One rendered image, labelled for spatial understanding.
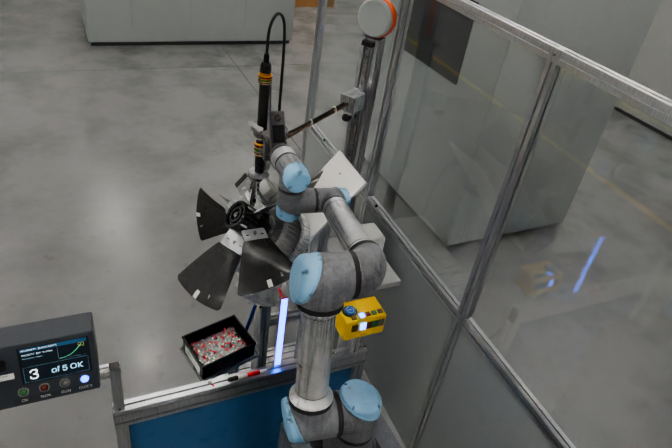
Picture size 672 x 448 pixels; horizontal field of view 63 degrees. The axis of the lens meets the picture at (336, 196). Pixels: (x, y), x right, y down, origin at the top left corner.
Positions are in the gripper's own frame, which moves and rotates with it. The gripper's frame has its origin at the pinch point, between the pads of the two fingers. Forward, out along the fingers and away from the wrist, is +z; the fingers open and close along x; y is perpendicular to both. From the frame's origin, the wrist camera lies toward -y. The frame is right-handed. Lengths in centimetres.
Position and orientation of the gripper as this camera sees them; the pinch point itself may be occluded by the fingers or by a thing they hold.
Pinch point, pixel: (263, 120)
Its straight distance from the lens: 181.4
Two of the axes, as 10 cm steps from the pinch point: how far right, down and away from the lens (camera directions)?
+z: -3.9, -5.4, 7.4
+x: 9.1, -1.1, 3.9
